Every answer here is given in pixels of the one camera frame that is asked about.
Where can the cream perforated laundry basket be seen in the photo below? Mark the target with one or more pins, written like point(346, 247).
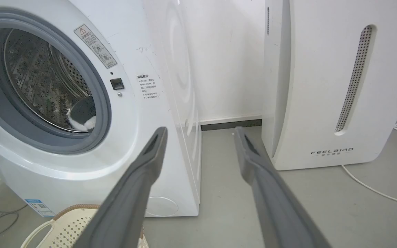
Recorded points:
point(64, 229)

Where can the grey white cloth in drum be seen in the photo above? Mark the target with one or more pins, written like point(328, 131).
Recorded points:
point(83, 115)

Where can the white front-load washing machine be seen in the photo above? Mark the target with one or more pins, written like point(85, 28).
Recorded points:
point(122, 103)

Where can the white Feelbird air purifier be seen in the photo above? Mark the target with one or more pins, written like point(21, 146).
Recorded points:
point(336, 82)

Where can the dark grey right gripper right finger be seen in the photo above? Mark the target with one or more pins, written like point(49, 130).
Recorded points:
point(271, 199)

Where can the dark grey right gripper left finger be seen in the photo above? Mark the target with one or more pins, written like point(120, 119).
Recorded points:
point(129, 193)

